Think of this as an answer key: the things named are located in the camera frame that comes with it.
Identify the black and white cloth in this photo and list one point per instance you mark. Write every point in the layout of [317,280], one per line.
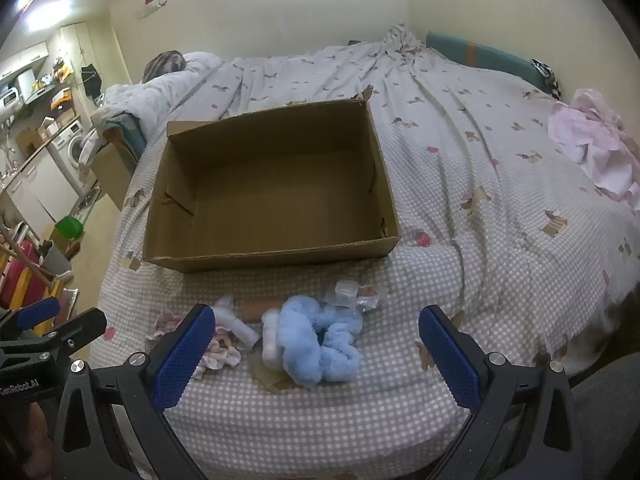
[547,77]

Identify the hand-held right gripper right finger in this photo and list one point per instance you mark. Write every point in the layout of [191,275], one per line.
[450,360]

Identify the striped grey pillow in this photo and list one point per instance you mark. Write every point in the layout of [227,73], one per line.
[165,64]

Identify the cardboard box beside bed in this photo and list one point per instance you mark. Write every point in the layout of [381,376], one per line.
[112,170]

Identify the crumpled pink cloth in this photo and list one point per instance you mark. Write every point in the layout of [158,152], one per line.
[595,140]

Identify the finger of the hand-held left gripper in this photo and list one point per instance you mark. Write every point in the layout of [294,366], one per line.
[77,330]
[32,312]

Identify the beige scrunchie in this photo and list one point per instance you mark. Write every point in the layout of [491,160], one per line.
[222,352]

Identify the grey cup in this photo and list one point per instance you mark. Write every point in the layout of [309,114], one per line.
[55,262]

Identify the wall decoration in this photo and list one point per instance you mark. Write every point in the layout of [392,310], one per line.
[156,0]

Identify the checked printed bedsheet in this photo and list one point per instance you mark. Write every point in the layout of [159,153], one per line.
[475,185]

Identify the black hanging garment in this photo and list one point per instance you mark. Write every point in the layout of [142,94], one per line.
[91,80]

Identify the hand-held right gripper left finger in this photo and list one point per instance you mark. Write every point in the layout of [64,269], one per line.
[182,355]

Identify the teal pillow with orange stripe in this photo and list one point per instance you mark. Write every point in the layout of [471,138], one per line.
[480,55]

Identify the light blue fluffy scrunchie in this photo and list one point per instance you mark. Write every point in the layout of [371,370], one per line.
[310,345]

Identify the clear plastic packaging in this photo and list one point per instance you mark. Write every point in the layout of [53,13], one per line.
[350,296]

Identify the white washing machine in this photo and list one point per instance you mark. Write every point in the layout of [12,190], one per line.
[67,150]

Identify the brown cardboard scrap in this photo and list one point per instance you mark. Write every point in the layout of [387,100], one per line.
[272,380]

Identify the white microwave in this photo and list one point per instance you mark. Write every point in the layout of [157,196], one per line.
[10,96]

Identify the white kitchen cabinet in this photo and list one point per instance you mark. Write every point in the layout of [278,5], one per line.
[35,190]

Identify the white sock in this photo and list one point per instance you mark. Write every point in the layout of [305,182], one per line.
[240,332]
[271,340]

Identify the white duvet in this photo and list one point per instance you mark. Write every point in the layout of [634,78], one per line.
[160,90]

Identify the green bucket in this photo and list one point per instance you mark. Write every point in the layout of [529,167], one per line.
[69,226]

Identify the brown cardboard box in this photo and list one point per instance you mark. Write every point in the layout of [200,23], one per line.
[280,200]

